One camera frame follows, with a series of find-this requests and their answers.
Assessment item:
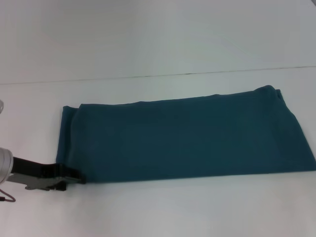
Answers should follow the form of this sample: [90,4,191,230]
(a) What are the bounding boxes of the teal shirt with cream lettering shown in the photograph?
[54,84,316,185]

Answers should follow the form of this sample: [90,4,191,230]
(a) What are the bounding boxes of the red-brown left arm cable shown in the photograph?
[0,189,17,203]

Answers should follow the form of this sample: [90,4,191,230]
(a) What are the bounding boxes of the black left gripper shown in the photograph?
[9,156,87,192]

